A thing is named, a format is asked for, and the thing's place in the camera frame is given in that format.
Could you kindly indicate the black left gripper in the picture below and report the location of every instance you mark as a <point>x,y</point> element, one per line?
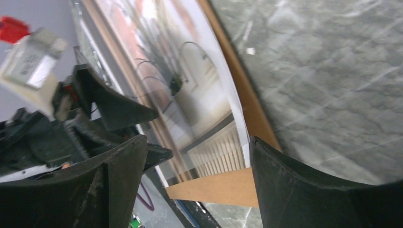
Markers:
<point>62,130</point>

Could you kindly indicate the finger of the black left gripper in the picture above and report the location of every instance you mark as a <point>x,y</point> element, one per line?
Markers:
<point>156,155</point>

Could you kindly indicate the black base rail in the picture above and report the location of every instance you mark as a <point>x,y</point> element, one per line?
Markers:
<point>191,214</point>

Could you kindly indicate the brown backing board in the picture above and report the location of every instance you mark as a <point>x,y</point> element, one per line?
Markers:
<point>233,187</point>

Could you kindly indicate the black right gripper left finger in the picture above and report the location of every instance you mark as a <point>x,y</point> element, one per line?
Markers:
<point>97,193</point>

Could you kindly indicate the glossy room photo print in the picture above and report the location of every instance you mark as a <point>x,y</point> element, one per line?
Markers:
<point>165,55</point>

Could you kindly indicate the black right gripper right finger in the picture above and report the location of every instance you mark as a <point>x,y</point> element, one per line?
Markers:
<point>292,194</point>

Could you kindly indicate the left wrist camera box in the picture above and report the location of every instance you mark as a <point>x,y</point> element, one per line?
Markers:
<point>27,69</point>

